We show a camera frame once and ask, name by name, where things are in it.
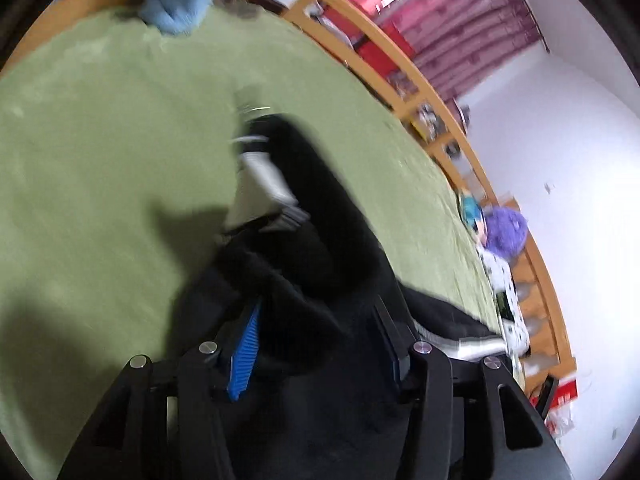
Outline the black pants white waistband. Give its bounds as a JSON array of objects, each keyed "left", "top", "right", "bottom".
[{"left": 171, "top": 100, "right": 499, "bottom": 479}]

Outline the white black-dotted pillow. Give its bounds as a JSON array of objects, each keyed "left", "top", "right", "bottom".
[{"left": 476, "top": 245, "right": 530, "bottom": 382}]

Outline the wooden headboard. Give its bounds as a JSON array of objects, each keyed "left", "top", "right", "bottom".
[{"left": 511, "top": 233, "right": 577, "bottom": 394}]

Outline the red box on nightstand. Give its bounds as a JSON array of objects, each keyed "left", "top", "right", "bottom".
[{"left": 529, "top": 374, "right": 578, "bottom": 439}]

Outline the purple plush toy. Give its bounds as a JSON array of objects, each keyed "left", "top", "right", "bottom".
[{"left": 485, "top": 206, "right": 528, "bottom": 261}]

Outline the teal patterned cushion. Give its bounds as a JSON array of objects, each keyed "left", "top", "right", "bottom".
[{"left": 458, "top": 190, "right": 487, "bottom": 246}]

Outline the green bed blanket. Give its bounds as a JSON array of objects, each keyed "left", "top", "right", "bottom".
[{"left": 1, "top": 9, "right": 499, "bottom": 479}]

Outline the red chair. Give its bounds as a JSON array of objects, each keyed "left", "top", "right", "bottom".
[
  {"left": 357, "top": 22, "right": 417, "bottom": 79},
  {"left": 320, "top": 2, "right": 363, "bottom": 44}
]

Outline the maroon patterned curtain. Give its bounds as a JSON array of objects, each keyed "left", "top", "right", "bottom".
[{"left": 349, "top": 0, "right": 544, "bottom": 101}]

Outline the wooden bed side rail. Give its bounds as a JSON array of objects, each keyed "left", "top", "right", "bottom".
[{"left": 282, "top": 0, "right": 499, "bottom": 205}]

